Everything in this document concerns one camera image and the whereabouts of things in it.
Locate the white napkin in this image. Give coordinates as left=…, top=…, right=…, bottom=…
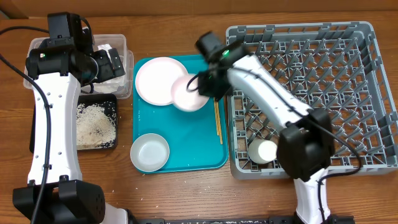
left=93, top=42, right=128, bottom=97

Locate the pink bowl with rice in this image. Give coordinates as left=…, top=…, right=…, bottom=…
left=171, top=74, right=209, bottom=112

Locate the white paper cup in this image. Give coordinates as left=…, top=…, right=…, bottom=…
left=248, top=139, right=277, bottom=164

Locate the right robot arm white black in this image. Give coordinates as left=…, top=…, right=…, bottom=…
left=195, top=32, right=335, bottom=223

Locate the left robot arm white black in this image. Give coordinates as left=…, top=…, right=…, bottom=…
left=12, top=12, right=136, bottom=223

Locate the clear plastic waste bin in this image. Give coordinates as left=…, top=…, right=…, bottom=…
left=25, top=34, right=126, bottom=99

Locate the black waste tray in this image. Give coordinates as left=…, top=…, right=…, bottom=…
left=29, top=93, right=119, bottom=154

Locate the grey dishwasher rack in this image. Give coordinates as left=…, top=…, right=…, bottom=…
left=226, top=22, right=397, bottom=175

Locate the left wooden chopstick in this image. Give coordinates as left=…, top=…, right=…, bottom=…
left=213, top=98, right=220, bottom=136

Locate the wooden chopstick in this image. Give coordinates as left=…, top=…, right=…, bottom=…
left=213, top=98, right=220, bottom=136
left=217, top=101, right=223, bottom=145

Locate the right wooden chopstick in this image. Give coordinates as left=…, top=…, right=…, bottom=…
left=217, top=101, right=223, bottom=145

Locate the large white plate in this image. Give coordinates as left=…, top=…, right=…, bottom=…
left=135, top=57, right=188, bottom=106

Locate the pile of rice grains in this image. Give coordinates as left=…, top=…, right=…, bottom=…
left=76, top=103, right=116, bottom=150

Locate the teal serving tray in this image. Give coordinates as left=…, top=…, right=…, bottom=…
left=132, top=54, right=229, bottom=174

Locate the grey shallow bowl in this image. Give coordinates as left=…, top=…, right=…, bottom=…
left=130, top=133, right=170, bottom=172

